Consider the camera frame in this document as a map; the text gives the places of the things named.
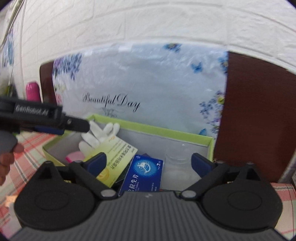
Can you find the white glove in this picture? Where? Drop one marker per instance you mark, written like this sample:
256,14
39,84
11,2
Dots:
96,136

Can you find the pink thermos bottle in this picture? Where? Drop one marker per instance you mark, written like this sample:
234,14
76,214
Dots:
33,91

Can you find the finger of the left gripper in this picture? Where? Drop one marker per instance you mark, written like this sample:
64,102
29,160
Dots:
75,124
44,129

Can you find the blue medicine box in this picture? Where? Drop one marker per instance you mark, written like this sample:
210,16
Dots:
144,175

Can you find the green cardboard storage box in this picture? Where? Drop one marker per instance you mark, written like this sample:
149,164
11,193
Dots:
145,151

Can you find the yellow green medicine box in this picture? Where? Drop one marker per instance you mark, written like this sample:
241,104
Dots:
119,153

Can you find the person's left hand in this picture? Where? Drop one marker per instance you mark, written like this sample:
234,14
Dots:
7,159

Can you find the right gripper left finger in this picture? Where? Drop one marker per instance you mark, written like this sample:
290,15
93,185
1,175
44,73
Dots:
86,174

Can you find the plaid bed sheet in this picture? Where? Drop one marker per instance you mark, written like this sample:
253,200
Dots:
27,162

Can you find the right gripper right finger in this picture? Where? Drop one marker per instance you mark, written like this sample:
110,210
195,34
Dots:
211,173

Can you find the dark brown headboard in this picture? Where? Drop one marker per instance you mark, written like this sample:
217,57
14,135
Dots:
258,117

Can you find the floral packaged pillow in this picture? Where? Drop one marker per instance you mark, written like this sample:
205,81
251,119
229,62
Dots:
169,85

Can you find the pink item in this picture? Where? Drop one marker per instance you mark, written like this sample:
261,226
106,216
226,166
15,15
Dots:
74,156

